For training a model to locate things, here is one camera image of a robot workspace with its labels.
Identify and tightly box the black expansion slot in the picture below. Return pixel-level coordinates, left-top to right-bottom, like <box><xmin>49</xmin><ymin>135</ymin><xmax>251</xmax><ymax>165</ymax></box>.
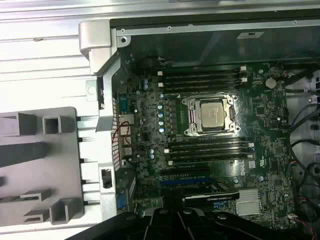
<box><xmin>159</xmin><ymin>167</ymin><xmax>211</xmax><ymax>177</ymax></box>

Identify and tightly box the black graphics card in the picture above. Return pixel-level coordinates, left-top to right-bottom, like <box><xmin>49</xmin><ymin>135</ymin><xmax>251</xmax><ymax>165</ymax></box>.
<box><xmin>181</xmin><ymin>181</ymin><xmax>241</xmax><ymax>203</ymax></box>

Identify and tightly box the grey parts rack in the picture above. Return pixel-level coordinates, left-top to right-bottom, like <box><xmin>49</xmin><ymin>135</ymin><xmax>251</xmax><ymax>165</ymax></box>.
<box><xmin>0</xmin><ymin>106</ymin><xmax>82</xmax><ymax>227</ymax></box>

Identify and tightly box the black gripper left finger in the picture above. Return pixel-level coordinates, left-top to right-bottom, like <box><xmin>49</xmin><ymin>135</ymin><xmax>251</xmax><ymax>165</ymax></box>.
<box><xmin>65</xmin><ymin>188</ymin><xmax>177</xmax><ymax>240</ymax></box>

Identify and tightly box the green motherboard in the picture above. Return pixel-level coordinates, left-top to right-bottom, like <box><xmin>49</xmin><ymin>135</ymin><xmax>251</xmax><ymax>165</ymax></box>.
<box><xmin>116</xmin><ymin>59</ymin><xmax>296</xmax><ymax>228</ymax></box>

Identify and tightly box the silver CPU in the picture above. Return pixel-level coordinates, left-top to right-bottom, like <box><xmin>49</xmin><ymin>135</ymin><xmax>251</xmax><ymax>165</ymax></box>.
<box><xmin>199</xmin><ymin>101</ymin><xmax>226</xmax><ymax>130</ymax></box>

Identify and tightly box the round coin battery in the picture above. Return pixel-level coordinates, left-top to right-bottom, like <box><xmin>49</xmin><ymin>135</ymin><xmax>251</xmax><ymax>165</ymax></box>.
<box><xmin>264</xmin><ymin>77</ymin><xmax>277</xmax><ymax>89</ymax></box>

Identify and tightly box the RAM slot with white clips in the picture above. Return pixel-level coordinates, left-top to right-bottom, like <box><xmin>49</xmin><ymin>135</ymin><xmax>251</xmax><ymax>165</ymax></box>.
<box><xmin>158</xmin><ymin>77</ymin><xmax>248</xmax><ymax>88</ymax></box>
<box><xmin>157</xmin><ymin>65</ymin><xmax>247</xmax><ymax>77</ymax></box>
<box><xmin>167</xmin><ymin>153</ymin><xmax>254</xmax><ymax>166</ymax></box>
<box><xmin>164</xmin><ymin>142</ymin><xmax>254</xmax><ymax>154</ymax></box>

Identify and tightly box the metal socket cover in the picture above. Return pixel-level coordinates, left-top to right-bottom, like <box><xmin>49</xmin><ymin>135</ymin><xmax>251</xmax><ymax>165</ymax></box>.
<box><xmin>187</xmin><ymin>97</ymin><xmax>237</xmax><ymax>133</ymax></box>

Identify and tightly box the CPU socket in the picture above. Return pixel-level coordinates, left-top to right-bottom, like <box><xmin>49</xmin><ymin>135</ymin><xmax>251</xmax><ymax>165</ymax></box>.
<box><xmin>181</xmin><ymin>94</ymin><xmax>242</xmax><ymax>138</ymax></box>

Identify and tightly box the open black PC case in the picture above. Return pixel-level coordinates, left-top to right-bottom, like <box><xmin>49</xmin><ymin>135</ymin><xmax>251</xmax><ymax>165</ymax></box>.
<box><xmin>78</xmin><ymin>17</ymin><xmax>320</xmax><ymax>240</ymax></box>

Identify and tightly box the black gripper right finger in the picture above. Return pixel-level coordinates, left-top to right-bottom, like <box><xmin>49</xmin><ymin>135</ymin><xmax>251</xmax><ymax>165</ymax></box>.
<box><xmin>175</xmin><ymin>196</ymin><xmax>316</xmax><ymax>240</ymax></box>

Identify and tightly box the blue expansion slot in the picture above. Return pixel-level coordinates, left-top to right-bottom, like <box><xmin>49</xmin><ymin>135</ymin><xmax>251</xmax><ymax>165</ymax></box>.
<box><xmin>159</xmin><ymin>176</ymin><xmax>210</xmax><ymax>186</ymax></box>

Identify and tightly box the silver finned heatsink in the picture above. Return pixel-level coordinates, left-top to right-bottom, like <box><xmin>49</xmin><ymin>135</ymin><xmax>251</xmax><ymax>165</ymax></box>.
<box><xmin>234</xmin><ymin>189</ymin><xmax>263</xmax><ymax>216</ymax></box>

